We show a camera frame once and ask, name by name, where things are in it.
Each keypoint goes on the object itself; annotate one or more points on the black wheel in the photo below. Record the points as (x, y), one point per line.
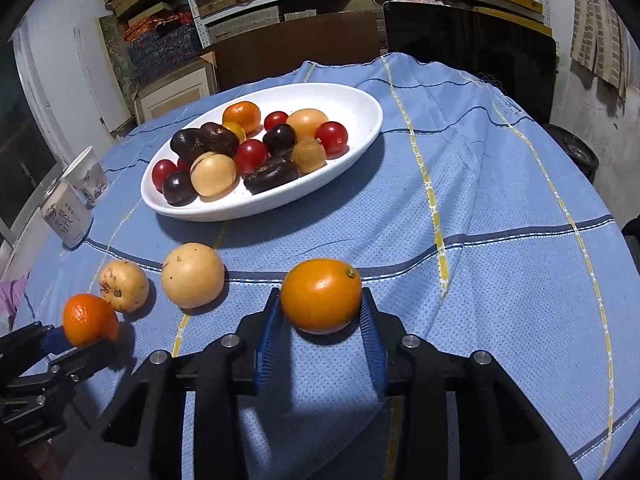
(575, 152)

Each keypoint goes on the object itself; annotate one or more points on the stack of patterned fabric boxes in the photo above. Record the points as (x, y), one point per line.
(160, 50)

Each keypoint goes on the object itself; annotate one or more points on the pink cloth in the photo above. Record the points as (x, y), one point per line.
(10, 297)

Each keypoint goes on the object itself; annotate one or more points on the brown board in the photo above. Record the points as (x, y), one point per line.
(290, 50)

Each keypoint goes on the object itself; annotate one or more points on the small orange mandarin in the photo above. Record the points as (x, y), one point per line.
(90, 320)
(241, 114)

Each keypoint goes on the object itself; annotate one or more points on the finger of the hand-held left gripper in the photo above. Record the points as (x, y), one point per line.
(55, 341)
(85, 360)

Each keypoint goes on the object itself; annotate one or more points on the cardboard box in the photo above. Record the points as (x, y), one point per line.
(170, 95)

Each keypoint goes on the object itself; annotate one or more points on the cardboard pieces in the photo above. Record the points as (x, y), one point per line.
(600, 40)

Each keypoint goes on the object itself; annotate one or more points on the mottled green panel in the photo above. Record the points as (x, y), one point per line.
(114, 55)

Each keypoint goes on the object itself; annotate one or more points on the tan round fruit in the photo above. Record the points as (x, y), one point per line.
(192, 275)
(307, 122)
(212, 174)

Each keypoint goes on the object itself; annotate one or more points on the small yellow fruit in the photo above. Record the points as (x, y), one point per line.
(236, 131)

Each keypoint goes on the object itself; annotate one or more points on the window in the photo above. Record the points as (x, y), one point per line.
(20, 125)

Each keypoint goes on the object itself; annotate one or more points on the blue checked tablecloth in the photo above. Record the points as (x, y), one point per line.
(500, 260)

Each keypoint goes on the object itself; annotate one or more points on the yellow red-speckled fruit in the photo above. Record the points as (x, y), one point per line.
(122, 285)

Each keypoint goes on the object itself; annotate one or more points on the metal shelf rack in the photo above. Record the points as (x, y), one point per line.
(195, 5)

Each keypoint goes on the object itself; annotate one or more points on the brown fuzzy fruit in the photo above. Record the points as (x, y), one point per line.
(309, 156)

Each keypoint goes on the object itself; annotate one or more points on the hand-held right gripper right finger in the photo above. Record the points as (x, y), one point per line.
(372, 352)

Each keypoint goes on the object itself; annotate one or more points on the large orange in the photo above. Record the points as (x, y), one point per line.
(320, 295)

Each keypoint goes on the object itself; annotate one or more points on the black screen panel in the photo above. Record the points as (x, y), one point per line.
(470, 45)

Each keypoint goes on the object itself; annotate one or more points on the white plate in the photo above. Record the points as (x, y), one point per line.
(350, 110)

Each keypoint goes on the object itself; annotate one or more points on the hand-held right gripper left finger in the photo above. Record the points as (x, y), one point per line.
(267, 345)

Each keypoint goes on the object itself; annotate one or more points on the white printed paper cup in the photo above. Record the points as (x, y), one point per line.
(95, 180)
(65, 217)

